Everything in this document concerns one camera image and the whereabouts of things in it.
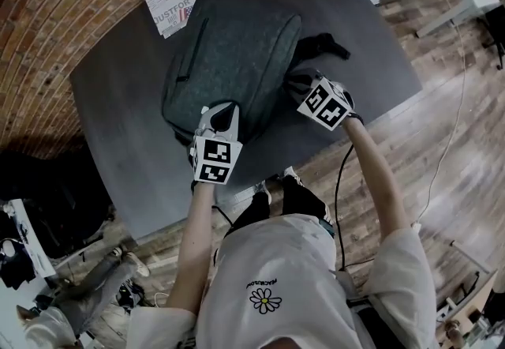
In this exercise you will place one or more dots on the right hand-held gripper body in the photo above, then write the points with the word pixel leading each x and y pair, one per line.
pixel 324 104

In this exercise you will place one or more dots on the light wooden desk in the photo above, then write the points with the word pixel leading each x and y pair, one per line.
pixel 469 296

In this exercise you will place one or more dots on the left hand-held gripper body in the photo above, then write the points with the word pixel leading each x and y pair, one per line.
pixel 215 160

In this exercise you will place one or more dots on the dark wooden table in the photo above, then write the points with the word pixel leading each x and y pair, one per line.
pixel 126 122

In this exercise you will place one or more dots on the black worn pack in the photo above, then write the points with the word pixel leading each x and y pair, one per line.
pixel 371 323

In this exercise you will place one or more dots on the person's shoe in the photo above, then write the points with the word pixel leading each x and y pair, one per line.
pixel 263 192
pixel 291 174

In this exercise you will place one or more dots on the person's right forearm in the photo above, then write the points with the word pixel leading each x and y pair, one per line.
pixel 375 181

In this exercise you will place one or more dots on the person's white flower shirt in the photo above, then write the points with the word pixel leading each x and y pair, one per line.
pixel 284 292

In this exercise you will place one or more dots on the white power adapter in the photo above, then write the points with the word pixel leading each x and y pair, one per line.
pixel 416 225

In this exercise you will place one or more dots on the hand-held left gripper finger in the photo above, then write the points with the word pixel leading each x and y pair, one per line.
pixel 207 120
pixel 235 130

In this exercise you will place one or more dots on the person's black trousers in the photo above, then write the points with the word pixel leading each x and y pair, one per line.
pixel 300 201

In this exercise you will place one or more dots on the white printed box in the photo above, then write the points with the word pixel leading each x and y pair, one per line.
pixel 169 4

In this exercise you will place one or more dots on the black office chair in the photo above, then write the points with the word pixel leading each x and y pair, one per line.
pixel 51 197

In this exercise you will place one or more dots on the person's left forearm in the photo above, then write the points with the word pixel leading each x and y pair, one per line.
pixel 197 245

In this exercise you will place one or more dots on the small black wheeled chair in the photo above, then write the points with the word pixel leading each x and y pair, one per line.
pixel 493 23

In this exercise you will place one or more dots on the dark grey backpack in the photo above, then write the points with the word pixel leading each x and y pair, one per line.
pixel 233 59

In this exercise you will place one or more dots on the person's right shoe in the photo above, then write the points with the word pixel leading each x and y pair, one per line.
pixel 291 174

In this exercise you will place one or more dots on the person's left shoe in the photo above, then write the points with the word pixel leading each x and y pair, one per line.
pixel 263 192

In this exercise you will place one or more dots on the white desk with clutter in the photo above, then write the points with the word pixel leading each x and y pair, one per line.
pixel 31 245

